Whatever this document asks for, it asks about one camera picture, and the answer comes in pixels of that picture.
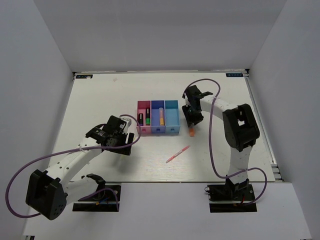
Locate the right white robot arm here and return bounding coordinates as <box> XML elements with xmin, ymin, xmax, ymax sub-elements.
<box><xmin>182</xmin><ymin>85</ymin><xmax>260</xmax><ymax>200</ymax></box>

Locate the right blue corner label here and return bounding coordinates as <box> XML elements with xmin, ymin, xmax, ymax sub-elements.
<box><xmin>225</xmin><ymin>72</ymin><xmax>244</xmax><ymax>78</ymax></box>

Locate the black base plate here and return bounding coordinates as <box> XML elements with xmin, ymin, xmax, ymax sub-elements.
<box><xmin>204</xmin><ymin>184</ymin><xmax>258</xmax><ymax>213</ymax></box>
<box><xmin>72</xmin><ymin>184</ymin><xmax>122</xmax><ymax>213</ymax></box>

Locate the orange cap grey highlighter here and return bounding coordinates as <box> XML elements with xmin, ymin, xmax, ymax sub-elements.
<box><xmin>189</xmin><ymin>127</ymin><xmax>195</xmax><ymax>137</ymax></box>

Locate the light blue container bin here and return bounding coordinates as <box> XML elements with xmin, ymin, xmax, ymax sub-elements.
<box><xmin>164</xmin><ymin>100</ymin><xmax>180</xmax><ymax>135</ymax></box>

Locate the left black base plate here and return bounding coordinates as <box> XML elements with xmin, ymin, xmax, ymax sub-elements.
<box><xmin>72</xmin><ymin>184</ymin><xmax>122</xmax><ymax>213</ymax></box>

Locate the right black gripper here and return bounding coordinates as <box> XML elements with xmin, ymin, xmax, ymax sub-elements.
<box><xmin>182</xmin><ymin>103</ymin><xmax>204</xmax><ymax>127</ymax></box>

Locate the purple cap highlighter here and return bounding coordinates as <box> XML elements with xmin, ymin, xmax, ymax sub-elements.
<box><xmin>138</xmin><ymin>113</ymin><xmax>144</xmax><ymax>126</ymax></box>

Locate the yellow cap pink highlighter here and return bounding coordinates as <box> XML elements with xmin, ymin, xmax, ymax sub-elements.
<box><xmin>158</xmin><ymin>107</ymin><xmax>165</xmax><ymax>126</ymax></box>

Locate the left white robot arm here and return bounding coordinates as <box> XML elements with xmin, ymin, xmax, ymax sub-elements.
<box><xmin>26</xmin><ymin>115</ymin><xmax>134</xmax><ymax>220</ymax></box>

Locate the blue corner label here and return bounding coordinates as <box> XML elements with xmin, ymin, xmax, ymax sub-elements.
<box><xmin>75</xmin><ymin>74</ymin><xmax>93</xmax><ymax>79</ymax></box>
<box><xmin>225</xmin><ymin>72</ymin><xmax>244</xmax><ymax>78</ymax></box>

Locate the left blue corner label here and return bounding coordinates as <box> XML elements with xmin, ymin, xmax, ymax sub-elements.
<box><xmin>75</xmin><ymin>74</ymin><xmax>93</xmax><ymax>79</ymax></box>

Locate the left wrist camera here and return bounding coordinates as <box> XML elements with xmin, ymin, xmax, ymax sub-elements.
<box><xmin>120</xmin><ymin>117</ymin><xmax>132</xmax><ymax>131</ymax></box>

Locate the dark blue container bin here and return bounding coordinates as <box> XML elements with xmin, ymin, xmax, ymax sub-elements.
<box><xmin>151</xmin><ymin>100</ymin><xmax>166</xmax><ymax>134</ymax></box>

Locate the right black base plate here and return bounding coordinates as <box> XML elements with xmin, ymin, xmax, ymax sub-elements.
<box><xmin>204</xmin><ymin>184</ymin><xmax>258</xmax><ymax>213</ymax></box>

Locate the thin pink pen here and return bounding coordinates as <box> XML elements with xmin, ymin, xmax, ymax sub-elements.
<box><xmin>165</xmin><ymin>145</ymin><xmax>190</xmax><ymax>164</ymax></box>

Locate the green cap highlighter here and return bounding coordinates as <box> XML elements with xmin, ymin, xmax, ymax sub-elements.
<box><xmin>145</xmin><ymin>108</ymin><xmax>151</xmax><ymax>126</ymax></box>

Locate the pink container bin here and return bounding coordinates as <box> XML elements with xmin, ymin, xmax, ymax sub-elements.
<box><xmin>136</xmin><ymin>100</ymin><xmax>152</xmax><ymax>136</ymax></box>

